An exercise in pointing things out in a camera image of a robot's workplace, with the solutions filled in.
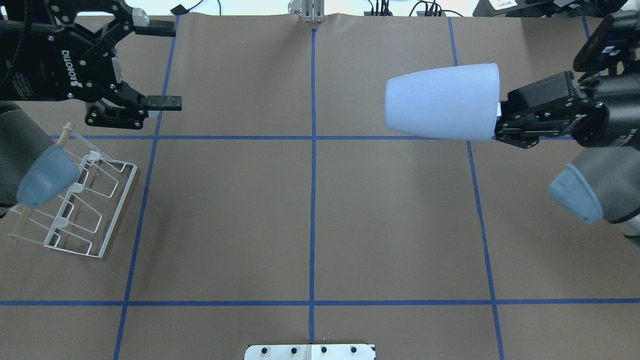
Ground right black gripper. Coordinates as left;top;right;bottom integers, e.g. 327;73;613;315
494;71;640;150

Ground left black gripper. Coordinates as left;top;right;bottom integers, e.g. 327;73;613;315
1;0;183;130

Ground light blue cup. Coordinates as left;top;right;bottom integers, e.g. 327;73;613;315
384;63;502;142

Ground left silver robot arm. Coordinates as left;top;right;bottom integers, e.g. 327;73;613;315
0;0;182;215

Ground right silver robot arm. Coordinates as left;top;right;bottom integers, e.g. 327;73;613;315
494;71;640;245

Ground small black adapter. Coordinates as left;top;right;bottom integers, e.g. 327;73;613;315
170;4;190;16

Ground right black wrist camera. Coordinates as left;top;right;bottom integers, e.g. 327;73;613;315
573;10;640;75

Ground aluminium frame post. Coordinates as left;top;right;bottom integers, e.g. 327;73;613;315
300;0;326;23

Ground white wire cup holder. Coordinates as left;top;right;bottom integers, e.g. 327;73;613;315
7;122;138;259

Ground white camera pole base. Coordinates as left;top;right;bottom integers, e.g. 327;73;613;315
243;343;377;360

